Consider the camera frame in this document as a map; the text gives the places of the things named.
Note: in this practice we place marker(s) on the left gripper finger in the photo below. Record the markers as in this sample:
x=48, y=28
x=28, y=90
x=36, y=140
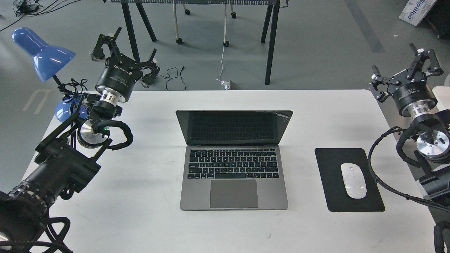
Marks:
x=97, y=53
x=149, y=70

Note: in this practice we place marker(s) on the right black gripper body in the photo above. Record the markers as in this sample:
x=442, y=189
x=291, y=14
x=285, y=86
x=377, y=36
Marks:
x=412, y=88

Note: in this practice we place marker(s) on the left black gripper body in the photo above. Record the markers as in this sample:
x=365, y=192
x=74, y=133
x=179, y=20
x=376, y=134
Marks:
x=120, y=76

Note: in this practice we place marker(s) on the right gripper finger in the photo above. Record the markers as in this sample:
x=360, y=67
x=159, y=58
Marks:
x=381, y=87
x=425, y=64

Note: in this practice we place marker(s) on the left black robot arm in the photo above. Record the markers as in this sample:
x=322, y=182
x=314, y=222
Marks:
x=67, y=157

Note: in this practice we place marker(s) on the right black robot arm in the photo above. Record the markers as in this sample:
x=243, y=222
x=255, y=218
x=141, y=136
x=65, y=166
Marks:
x=425, y=143

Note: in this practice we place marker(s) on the blue desk lamp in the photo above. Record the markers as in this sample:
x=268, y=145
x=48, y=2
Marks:
x=48, y=60

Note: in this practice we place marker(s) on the white cardboard box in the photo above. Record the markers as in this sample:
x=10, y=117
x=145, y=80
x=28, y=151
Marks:
x=416, y=10

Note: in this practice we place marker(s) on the white power adapter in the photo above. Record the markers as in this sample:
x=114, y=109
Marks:
x=229, y=85

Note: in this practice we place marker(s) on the black mouse pad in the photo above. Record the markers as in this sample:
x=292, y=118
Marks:
x=329, y=161

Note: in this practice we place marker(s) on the grey open laptop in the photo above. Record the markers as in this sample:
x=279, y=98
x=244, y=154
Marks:
x=233, y=160

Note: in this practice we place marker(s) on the white wireless mouse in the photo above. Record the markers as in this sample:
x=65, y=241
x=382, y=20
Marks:
x=354, y=181

